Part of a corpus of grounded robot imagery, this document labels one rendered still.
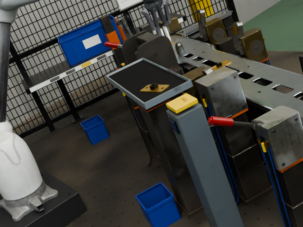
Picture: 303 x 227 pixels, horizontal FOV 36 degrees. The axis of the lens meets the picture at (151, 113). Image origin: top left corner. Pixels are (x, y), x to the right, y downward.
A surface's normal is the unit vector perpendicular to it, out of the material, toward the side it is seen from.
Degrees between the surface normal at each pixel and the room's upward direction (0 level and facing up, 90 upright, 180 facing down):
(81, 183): 0
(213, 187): 90
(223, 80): 90
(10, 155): 74
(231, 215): 90
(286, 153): 90
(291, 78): 0
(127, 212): 0
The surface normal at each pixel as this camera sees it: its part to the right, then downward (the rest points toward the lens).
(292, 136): 0.35, 0.26
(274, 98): -0.34, -0.86
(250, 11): 0.58, 0.13
